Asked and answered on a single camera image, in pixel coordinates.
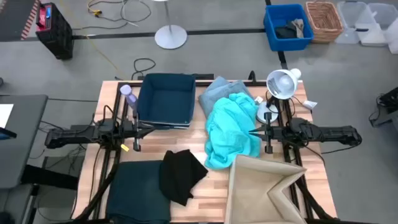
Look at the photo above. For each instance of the small white card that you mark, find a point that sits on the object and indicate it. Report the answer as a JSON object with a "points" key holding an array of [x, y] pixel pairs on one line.
{"points": [[258, 100]]}

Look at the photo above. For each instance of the black mat with striped edge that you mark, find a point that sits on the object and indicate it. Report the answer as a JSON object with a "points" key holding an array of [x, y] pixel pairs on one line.
{"points": [[15, 18]]}

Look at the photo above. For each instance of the dark teal garment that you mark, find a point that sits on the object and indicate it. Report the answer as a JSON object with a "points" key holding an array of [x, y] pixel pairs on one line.
{"points": [[136, 193]]}

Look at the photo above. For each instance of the clear plastic bin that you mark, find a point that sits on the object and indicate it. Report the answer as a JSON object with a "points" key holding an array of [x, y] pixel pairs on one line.
{"points": [[377, 31], [349, 18]]}

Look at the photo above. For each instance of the black garment in crate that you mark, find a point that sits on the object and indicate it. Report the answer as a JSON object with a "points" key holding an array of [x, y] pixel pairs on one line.
{"points": [[283, 31]]}

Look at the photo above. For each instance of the beige garment in crate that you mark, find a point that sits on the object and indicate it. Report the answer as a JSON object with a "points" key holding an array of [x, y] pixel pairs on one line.
{"points": [[299, 26]]}

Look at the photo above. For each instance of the black case with red top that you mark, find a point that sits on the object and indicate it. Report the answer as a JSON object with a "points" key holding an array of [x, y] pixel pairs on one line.
{"points": [[56, 34]]}

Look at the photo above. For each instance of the navy white striped fabric bin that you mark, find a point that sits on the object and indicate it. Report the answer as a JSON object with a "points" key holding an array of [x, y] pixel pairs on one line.
{"points": [[166, 99]]}

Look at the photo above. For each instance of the beige fabric bin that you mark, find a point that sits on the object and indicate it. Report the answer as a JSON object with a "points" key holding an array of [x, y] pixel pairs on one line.
{"points": [[258, 193]]}

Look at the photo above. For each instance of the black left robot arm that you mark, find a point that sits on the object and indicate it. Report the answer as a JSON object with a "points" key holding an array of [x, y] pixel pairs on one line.
{"points": [[77, 133]]}

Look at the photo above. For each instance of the wicker basket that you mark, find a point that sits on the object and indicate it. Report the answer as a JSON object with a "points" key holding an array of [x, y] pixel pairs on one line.
{"points": [[323, 20]]}

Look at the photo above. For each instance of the blue plastic crate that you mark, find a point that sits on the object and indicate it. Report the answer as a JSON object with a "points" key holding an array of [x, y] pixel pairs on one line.
{"points": [[306, 37]]}

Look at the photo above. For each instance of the black aluminium frame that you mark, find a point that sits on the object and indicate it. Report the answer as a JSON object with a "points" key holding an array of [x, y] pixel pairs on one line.
{"points": [[107, 174]]}

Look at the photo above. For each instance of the white paper sheet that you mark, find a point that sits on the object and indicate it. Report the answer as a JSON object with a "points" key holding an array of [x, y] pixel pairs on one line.
{"points": [[5, 115]]}

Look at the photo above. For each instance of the grey desk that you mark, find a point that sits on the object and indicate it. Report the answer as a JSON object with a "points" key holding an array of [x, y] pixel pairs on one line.
{"points": [[21, 149]]}

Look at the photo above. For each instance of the white desk lamp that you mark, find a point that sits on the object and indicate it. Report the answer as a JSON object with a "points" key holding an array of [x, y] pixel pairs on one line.
{"points": [[283, 84]]}

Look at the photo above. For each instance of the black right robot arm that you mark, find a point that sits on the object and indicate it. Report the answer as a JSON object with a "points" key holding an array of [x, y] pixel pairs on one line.
{"points": [[335, 133]]}

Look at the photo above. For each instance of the white paper tag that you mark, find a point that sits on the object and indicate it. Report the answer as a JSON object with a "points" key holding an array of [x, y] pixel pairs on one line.
{"points": [[310, 104]]}

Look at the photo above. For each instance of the grey-blue garment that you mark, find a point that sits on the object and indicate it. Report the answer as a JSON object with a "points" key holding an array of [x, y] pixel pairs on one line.
{"points": [[207, 104]]}

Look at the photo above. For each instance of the turquoise garment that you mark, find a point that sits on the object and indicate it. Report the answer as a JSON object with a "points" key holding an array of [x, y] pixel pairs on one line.
{"points": [[230, 130]]}

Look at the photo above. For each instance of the black garment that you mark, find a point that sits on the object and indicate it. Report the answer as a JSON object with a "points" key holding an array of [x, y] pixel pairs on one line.
{"points": [[180, 177], [283, 31]]}

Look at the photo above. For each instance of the lavender spray bottle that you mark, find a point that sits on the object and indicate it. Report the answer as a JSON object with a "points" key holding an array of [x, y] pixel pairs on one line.
{"points": [[130, 96]]}

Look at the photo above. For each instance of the dark blue device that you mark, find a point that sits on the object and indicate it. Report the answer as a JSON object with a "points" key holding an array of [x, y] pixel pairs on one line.
{"points": [[7, 133]]}

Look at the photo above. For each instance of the yellow tag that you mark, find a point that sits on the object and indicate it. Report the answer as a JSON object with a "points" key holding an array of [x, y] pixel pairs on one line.
{"points": [[125, 147]]}

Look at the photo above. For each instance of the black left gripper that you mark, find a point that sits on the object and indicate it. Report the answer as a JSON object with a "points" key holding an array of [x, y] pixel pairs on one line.
{"points": [[136, 132]]}

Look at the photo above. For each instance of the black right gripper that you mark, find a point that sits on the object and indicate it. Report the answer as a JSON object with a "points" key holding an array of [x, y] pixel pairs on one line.
{"points": [[268, 133]]}

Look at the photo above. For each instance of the black table clamp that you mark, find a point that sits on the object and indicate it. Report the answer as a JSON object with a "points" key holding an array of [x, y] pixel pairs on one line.
{"points": [[252, 77]]}

